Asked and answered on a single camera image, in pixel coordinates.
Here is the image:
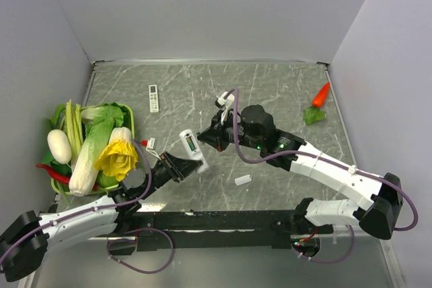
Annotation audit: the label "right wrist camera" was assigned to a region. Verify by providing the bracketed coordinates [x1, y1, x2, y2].
[215, 92, 236, 125]

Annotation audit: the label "red chili pepper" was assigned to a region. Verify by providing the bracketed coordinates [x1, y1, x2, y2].
[36, 164, 70, 185]

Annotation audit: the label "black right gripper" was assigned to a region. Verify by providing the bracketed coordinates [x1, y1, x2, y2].
[198, 108, 264, 152]

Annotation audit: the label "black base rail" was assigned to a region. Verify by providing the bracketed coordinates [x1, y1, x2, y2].
[92, 209, 335, 255]

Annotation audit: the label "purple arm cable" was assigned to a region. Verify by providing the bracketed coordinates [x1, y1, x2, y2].
[0, 138, 153, 268]
[227, 88, 419, 232]

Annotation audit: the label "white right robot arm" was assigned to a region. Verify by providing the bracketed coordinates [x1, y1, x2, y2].
[197, 105, 403, 240]

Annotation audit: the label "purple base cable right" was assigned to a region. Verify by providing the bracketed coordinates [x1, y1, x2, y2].
[293, 225, 356, 264]

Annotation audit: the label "white battery cover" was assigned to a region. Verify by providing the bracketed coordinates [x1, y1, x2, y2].
[234, 175, 252, 186]

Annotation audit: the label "pale green celery stalks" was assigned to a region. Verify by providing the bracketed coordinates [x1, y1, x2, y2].
[65, 100, 84, 162]

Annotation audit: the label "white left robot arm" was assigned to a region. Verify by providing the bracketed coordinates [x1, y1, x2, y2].
[1, 152, 204, 282]

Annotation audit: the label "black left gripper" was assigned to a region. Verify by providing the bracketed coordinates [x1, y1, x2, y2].
[139, 150, 202, 200]

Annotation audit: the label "white eggplant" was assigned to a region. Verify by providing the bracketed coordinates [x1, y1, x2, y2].
[47, 129, 72, 164]

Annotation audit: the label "large green napa cabbage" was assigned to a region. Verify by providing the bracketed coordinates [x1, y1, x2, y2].
[69, 105, 124, 196]

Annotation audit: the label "yellow green napa cabbage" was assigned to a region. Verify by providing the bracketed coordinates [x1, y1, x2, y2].
[94, 127, 138, 182]

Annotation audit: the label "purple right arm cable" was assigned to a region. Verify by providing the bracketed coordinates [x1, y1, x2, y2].
[227, 88, 419, 232]

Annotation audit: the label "green plastic basket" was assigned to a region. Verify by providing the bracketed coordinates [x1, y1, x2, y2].
[42, 103, 134, 196]

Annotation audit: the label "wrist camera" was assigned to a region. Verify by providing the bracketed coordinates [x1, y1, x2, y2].
[144, 137, 159, 159]
[215, 92, 236, 125]

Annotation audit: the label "orange toy carrot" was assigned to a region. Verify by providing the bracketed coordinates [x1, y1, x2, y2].
[311, 82, 331, 109]

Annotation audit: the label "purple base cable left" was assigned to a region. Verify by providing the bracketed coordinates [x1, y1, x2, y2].
[106, 228, 175, 274]

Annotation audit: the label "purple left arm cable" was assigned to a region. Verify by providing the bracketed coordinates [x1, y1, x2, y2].
[0, 138, 153, 268]

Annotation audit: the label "small white remote control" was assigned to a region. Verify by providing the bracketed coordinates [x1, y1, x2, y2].
[148, 84, 159, 113]

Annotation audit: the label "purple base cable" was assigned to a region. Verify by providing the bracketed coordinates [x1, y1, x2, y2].
[106, 228, 175, 274]
[293, 225, 356, 264]

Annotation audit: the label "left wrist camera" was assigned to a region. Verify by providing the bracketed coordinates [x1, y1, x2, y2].
[144, 137, 159, 159]

